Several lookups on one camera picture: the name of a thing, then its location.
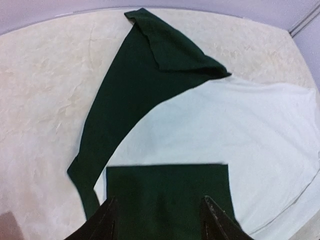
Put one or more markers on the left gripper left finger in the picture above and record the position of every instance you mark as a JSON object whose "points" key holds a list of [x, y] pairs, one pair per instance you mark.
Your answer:
{"points": [[103, 225]]}

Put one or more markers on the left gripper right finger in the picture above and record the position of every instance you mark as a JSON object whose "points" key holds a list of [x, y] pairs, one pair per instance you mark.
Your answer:
{"points": [[216, 225]]}

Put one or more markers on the white and green raglan shirt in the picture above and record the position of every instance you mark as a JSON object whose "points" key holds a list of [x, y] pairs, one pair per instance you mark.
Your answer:
{"points": [[170, 125]]}

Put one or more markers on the right aluminium frame post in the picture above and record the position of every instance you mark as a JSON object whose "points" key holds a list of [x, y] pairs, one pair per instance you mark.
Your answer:
{"points": [[305, 21]]}

